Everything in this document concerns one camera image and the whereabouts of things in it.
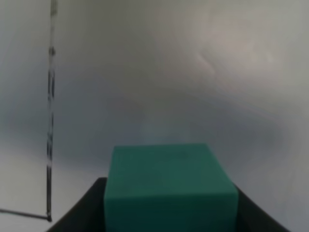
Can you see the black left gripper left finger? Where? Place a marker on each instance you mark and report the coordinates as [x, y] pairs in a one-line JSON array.
[[88, 214]]

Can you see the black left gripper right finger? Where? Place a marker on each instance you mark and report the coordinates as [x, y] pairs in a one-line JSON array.
[[252, 218]]

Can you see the green cube block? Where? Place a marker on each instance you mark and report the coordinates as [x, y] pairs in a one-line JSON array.
[[168, 188]]

